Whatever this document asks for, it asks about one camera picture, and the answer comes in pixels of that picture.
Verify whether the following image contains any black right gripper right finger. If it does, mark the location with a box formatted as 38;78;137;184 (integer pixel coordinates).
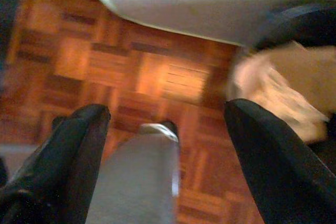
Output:
224;98;336;224

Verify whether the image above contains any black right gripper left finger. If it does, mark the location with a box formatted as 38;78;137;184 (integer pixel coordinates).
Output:
0;104;111;224

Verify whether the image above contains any brown cardboard piece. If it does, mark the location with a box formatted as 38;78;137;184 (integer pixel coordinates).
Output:
272;41;336;114

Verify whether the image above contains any black round waste bin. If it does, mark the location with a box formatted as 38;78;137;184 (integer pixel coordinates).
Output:
251;2;336;175

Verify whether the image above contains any white quilted mattress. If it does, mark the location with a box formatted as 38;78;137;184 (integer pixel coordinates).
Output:
77;0;336;48

